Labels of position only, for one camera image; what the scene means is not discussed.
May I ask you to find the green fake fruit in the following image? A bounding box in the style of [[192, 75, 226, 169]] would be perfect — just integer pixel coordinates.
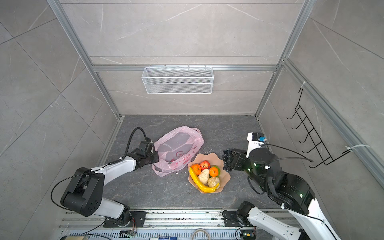
[[214, 166, 221, 177]]

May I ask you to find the pink scalloped plate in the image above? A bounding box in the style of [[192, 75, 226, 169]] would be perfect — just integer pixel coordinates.
[[188, 153, 231, 194]]

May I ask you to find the orange fake fruit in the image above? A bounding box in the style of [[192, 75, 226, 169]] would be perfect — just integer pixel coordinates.
[[191, 164, 202, 176], [209, 166, 218, 177]]

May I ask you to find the pink plastic bag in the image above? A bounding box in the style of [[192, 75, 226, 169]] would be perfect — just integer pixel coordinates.
[[152, 126, 204, 177]]

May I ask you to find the beige fake fruit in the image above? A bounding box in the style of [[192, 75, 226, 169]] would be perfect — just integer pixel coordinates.
[[208, 177, 221, 188], [198, 169, 210, 186]]

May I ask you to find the red fake strawberry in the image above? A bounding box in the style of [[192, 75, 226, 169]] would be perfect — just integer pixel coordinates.
[[200, 161, 211, 171]]

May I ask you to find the yellow fake banana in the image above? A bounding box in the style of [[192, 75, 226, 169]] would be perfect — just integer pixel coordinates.
[[189, 167, 220, 193]]

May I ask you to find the dark fake grape bunch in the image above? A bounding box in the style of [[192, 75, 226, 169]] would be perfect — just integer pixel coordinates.
[[222, 150, 234, 173]]

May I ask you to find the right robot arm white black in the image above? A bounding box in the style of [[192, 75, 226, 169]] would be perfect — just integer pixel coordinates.
[[223, 148, 340, 240]]

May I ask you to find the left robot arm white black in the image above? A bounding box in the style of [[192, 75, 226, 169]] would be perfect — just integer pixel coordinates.
[[50, 127, 159, 227]]

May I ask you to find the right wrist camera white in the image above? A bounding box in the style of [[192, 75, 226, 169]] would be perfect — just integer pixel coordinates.
[[246, 133, 266, 158]]

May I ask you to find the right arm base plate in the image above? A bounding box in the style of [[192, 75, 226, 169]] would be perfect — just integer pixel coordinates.
[[222, 210, 247, 227]]

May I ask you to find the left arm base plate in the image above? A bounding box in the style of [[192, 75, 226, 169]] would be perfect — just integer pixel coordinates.
[[103, 211, 147, 228]]

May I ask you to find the white wire mesh basket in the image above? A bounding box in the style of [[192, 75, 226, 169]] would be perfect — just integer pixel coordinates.
[[142, 67, 214, 95]]

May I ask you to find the black wire hook rack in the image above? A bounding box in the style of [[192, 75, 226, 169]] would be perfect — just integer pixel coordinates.
[[286, 89, 353, 169]]

